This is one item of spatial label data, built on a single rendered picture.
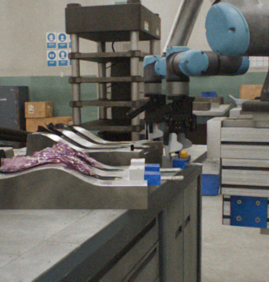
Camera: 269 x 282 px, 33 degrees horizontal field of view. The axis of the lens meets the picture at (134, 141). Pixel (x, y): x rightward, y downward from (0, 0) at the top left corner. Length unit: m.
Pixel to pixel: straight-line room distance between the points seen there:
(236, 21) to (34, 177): 0.56
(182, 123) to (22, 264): 0.82
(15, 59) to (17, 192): 7.87
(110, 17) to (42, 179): 4.47
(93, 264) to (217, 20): 0.60
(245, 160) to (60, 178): 0.44
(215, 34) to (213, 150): 0.27
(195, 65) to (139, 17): 4.05
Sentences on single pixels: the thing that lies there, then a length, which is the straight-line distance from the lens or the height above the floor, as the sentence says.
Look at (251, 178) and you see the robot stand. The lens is 1.12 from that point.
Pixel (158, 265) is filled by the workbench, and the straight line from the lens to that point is 1.58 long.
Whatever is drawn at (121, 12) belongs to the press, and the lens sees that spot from 5.41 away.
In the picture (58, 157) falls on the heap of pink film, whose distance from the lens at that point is 1.10.
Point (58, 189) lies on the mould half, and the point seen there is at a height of 0.85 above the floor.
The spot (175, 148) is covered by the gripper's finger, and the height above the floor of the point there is 0.88.
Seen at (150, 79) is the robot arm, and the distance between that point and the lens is 1.85.
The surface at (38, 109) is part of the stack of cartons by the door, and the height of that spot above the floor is 0.70.
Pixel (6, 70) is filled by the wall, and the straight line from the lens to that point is 8.98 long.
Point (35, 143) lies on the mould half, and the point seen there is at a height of 0.90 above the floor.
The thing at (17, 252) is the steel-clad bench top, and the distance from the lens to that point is 0.82.
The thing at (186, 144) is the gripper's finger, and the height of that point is 0.89.
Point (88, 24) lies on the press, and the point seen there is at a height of 1.80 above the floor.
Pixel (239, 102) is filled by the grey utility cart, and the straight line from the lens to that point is 7.07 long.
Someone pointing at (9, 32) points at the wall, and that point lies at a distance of 8.99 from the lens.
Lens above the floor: 1.08
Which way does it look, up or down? 7 degrees down
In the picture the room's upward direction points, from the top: 1 degrees counter-clockwise
